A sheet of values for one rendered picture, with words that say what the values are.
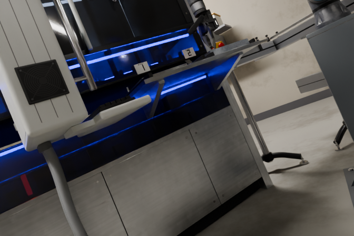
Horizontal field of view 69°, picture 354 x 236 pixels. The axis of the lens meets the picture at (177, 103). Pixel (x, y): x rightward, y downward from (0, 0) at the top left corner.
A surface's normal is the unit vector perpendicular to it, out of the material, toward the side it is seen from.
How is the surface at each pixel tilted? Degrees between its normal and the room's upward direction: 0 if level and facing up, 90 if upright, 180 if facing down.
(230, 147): 90
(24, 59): 90
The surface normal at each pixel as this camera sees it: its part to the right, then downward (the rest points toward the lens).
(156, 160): 0.40, -0.20
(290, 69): -0.46, 0.17
